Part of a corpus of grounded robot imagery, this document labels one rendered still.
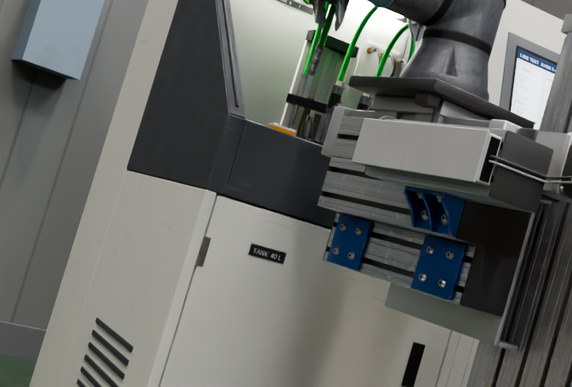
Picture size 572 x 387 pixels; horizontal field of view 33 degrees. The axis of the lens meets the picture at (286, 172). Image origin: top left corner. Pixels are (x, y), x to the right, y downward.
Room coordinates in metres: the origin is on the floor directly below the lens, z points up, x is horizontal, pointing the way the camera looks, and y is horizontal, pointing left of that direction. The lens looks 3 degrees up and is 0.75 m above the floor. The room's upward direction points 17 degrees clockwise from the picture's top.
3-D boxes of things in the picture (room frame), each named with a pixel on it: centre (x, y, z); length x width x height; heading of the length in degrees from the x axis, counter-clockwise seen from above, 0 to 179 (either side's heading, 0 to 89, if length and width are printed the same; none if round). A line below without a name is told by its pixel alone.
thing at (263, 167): (2.11, -0.16, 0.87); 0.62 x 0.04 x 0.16; 115
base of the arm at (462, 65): (1.59, -0.21, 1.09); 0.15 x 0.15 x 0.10
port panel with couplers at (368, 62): (2.67, -0.17, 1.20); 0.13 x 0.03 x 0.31; 115
